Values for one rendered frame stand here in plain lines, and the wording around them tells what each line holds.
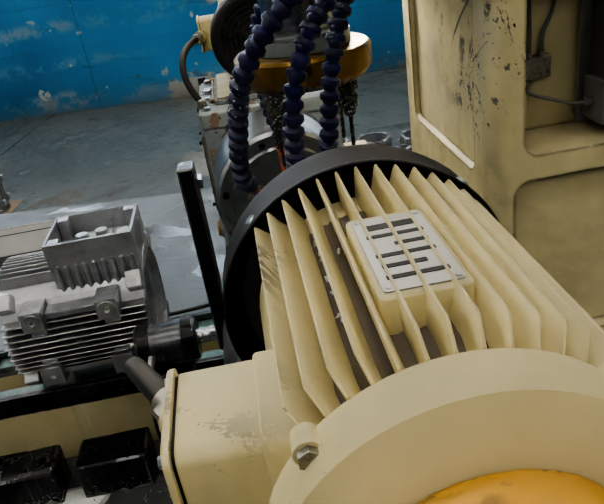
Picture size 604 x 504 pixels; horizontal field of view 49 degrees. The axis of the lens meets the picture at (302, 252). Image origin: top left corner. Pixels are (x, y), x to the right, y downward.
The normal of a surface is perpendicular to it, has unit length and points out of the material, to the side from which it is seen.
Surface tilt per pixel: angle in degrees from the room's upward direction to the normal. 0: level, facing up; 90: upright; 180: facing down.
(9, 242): 51
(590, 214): 90
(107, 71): 90
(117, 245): 90
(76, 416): 90
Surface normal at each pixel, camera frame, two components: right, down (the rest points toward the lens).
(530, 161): 0.13, 0.44
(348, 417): -0.60, -0.68
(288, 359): 0.54, -0.78
